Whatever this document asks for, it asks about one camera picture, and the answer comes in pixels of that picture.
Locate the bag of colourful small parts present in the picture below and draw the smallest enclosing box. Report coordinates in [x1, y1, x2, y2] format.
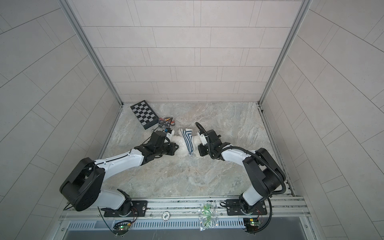
[158, 117, 175, 128]

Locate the right aluminium corner post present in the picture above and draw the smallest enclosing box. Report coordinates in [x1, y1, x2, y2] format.
[258, 0, 313, 106]

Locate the round silver rail knob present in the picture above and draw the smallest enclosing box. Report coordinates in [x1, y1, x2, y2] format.
[162, 211, 171, 221]

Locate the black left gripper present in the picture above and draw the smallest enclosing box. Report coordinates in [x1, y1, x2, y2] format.
[154, 142, 181, 157]

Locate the blue white striped knit sweater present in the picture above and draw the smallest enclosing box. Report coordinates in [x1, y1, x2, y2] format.
[179, 129, 195, 155]

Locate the aluminium corner post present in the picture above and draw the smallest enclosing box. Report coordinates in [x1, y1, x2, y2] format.
[258, 0, 313, 106]
[58, 0, 124, 106]

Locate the aluminium front mounting rail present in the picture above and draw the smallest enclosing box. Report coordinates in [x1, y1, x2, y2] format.
[59, 195, 310, 221]

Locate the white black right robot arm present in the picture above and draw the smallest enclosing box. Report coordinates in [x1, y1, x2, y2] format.
[199, 130, 287, 214]

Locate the black white chessboard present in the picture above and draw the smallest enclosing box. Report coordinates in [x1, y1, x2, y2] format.
[130, 100, 159, 130]

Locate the black corrugated cable conduit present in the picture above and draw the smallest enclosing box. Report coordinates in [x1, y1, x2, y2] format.
[194, 121, 287, 234]

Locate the white fluffy teddy bear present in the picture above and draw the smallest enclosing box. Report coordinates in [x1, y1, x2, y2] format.
[167, 129, 201, 156]

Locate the left aluminium corner post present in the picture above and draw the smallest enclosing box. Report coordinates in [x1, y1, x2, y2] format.
[58, 0, 124, 106]

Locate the left green circuit board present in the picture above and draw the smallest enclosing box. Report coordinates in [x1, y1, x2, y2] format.
[113, 220, 132, 236]

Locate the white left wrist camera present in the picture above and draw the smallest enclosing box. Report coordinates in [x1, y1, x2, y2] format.
[164, 128, 175, 143]

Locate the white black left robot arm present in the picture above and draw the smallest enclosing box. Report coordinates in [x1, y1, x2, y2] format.
[60, 131, 179, 217]

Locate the right circuit board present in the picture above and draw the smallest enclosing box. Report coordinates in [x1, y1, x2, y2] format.
[243, 218, 261, 233]

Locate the clear bag of green parts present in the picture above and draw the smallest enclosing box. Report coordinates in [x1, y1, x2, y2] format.
[198, 203, 219, 231]

